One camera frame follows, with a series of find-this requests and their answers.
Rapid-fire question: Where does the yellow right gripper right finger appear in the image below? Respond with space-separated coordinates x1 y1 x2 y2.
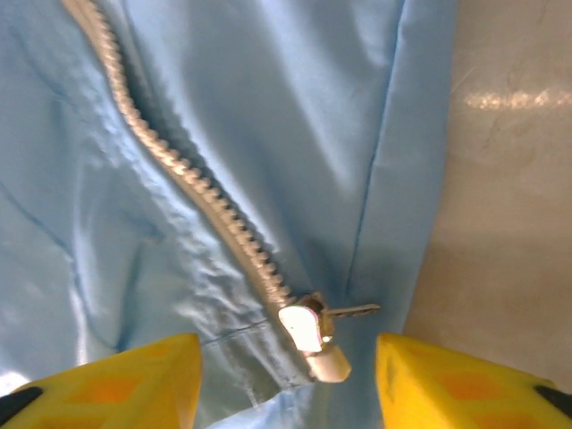
375 332 572 429

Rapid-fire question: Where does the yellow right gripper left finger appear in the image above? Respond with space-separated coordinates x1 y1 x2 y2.
0 332 204 429

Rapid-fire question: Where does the silver metal zipper slider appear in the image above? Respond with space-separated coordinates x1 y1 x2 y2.
276 291 383 359

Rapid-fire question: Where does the light blue zip jacket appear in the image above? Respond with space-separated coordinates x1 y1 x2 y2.
0 0 458 429

